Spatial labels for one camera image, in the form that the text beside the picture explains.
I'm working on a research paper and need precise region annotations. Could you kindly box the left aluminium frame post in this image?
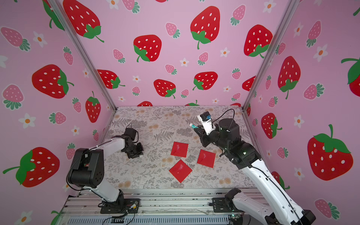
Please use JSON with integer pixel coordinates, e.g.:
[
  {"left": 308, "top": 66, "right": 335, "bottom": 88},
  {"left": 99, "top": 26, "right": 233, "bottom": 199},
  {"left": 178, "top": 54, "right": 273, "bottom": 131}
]
[{"left": 49, "top": 0, "right": 117, "bottom": 112}]

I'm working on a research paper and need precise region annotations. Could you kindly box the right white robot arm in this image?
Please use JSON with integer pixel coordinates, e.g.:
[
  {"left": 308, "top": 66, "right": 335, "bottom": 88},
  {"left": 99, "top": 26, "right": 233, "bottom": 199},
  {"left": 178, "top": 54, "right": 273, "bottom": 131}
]
[{"left": 190, "top": 116, "right": 316, "bottom": 225}]

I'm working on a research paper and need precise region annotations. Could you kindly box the floral patterned table mat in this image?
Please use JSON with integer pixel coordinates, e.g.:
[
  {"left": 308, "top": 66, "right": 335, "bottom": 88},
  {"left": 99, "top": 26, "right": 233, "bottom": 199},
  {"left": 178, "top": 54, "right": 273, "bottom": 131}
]
[{"left": 105, "top": 106, "right": 255, "bottom": 189}]

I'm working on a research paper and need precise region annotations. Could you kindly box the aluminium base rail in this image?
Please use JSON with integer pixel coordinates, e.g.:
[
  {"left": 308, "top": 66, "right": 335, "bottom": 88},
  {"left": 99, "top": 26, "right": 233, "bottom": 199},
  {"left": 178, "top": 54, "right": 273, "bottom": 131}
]
[{"left": 56, "top": 187, "right": 282, "bottom": 225}]

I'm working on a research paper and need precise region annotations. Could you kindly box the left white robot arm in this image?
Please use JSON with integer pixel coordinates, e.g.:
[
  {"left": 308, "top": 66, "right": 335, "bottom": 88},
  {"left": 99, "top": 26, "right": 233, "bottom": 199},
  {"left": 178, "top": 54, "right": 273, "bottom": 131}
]
[{"left": 66, "top": 128, "right": 143, "bottom": 205}]

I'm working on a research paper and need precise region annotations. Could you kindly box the white green glue stick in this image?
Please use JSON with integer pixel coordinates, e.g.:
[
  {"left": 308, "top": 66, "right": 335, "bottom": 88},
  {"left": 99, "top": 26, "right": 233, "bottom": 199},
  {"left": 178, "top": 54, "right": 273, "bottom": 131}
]
[{"left": 190, "top": 123, "right": 198, "bottom": 129}]

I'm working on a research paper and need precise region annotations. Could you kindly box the right aluminium frame post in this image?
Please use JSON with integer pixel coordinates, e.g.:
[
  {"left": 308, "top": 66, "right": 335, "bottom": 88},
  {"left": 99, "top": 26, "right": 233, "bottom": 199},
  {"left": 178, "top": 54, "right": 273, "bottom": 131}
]
[{"left": 242, "top": 0, "right": 300, "bottom": 112}]

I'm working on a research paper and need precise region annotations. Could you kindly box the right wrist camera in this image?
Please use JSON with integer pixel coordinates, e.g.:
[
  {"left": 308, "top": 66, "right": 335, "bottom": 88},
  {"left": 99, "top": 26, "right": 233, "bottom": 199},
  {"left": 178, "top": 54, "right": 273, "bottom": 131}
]
[{"left": 197, "top": 111, "right": 216, "bottom": 135}]

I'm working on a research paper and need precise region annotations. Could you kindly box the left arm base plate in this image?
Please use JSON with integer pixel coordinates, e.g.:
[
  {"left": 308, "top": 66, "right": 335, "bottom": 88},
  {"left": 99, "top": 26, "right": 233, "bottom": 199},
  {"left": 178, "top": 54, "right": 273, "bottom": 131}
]
[{"left": 98, "top": 198, "right": 140, "bottom": 214}]

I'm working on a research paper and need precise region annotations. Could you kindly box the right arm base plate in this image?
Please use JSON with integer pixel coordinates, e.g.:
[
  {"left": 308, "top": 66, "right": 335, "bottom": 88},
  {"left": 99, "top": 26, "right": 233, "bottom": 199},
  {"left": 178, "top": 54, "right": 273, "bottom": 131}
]
[{"left": 209, "top": 197, "right": 244, "bottom": 213}]

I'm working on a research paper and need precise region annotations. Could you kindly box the aluminium frame post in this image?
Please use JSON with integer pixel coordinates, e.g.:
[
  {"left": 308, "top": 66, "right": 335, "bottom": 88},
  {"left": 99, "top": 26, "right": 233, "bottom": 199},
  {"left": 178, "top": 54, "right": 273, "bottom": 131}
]
[
  {"left": 242, "top": 0, "right": 300, "bottom": 112},
  {"left": 49, "top": 0, "right": 117, "bottom": 112}
]

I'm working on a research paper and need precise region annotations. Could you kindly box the red envelope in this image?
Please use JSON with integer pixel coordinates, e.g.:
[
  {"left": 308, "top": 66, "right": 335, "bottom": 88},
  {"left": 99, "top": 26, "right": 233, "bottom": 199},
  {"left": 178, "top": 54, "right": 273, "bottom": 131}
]
[
  {"left": 171, "top": 142, "right": 188, "bottom": 158},
  {"left": 169, "top": 160, "right": 192, "bottom": 183},
  {"left": 197, "top": 149, "right": 216, "bottom": 168}
]

